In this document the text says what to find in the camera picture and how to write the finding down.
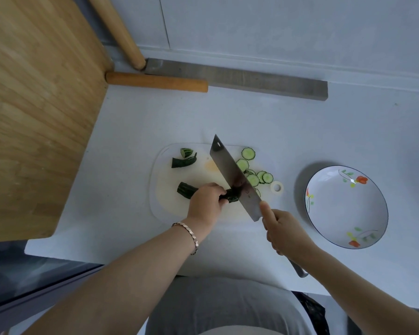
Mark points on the person's right hand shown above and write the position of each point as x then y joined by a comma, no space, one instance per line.
288,233

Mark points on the person's left hand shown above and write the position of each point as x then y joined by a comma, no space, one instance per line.
204,205

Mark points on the dark green cucumber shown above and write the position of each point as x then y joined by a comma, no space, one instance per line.
186,190

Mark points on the translucent plastic cutting board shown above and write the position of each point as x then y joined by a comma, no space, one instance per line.
167,205

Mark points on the steel cleaver knife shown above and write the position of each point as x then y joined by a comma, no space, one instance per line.
227,163

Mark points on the cucumber stem tip piece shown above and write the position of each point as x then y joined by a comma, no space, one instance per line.
181,162

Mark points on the striped cucumber end piece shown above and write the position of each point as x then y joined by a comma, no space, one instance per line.
186,152

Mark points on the white floral plate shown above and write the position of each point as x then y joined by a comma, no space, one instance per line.
345,209

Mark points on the pile of cucumber slices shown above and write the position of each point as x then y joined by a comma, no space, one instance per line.
248,153

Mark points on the person's left forearm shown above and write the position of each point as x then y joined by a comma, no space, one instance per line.
125,286

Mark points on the person's right forearm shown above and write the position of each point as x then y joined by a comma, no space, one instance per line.
370,300

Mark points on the short wooden rolling pin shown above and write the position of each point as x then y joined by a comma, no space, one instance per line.
153,81

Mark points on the black trash bag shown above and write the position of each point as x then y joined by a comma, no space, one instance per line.
316,310

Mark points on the grey shirt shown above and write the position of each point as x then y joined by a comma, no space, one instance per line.
230,303

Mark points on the long grey sharpening stone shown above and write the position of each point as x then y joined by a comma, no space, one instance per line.
244,78

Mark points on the large wooden cutting board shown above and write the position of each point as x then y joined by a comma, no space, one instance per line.
35,125

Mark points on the dark glass panel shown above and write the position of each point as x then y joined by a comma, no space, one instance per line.
21,275

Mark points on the thick light wooden rolling pin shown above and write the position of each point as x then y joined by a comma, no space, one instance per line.
117,27

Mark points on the grey pipe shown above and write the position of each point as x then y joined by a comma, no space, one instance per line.
99,24

